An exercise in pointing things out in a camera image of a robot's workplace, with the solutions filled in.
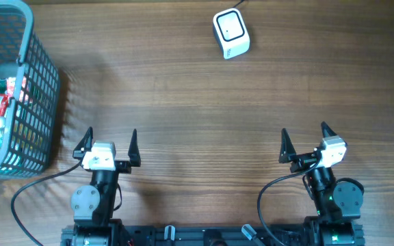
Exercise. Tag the white barcode scanner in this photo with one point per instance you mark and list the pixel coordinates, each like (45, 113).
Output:
(231, 33)

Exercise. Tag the grey plastic mesh basket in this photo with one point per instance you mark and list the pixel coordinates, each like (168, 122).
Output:
(26, 147)

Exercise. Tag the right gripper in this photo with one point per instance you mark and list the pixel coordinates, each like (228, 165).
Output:
(301, 160)

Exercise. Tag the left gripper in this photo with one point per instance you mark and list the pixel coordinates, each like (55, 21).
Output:
(122, 167)

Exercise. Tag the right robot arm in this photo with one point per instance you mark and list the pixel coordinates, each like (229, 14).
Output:
(337, 201)

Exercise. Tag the red tissue pack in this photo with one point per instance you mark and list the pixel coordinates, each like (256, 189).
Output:
(25, 88)

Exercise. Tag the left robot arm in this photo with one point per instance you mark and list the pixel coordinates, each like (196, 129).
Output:
(94, 204)

